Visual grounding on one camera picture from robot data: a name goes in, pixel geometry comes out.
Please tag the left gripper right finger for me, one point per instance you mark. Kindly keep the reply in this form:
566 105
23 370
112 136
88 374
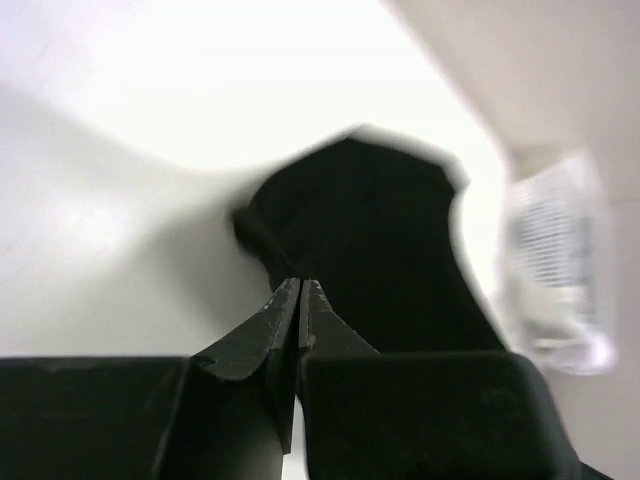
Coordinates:
323 332

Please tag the white plastic basket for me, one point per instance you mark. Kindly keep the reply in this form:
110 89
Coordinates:
559 269

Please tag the black tank top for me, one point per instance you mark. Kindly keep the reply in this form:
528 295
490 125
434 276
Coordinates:
371 224

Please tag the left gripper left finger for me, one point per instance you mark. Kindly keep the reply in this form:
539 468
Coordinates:
265 346

